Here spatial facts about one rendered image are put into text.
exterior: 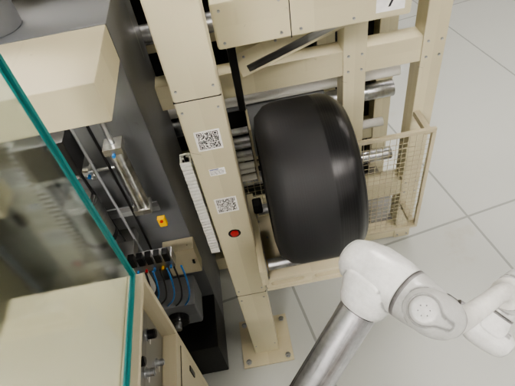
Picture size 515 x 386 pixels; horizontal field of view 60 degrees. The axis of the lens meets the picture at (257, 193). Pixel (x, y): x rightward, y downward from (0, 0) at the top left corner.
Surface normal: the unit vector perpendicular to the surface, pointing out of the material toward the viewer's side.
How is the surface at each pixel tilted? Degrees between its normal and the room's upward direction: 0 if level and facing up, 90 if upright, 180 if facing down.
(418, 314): 33
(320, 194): 55
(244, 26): 90
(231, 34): 90
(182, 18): 90
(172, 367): 0
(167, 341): 0
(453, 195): 0
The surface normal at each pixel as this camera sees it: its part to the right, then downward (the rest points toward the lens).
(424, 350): -0.13, -0.67
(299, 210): 0.06, 0.29
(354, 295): -0.68, -0.08
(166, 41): 0.14, 0.72
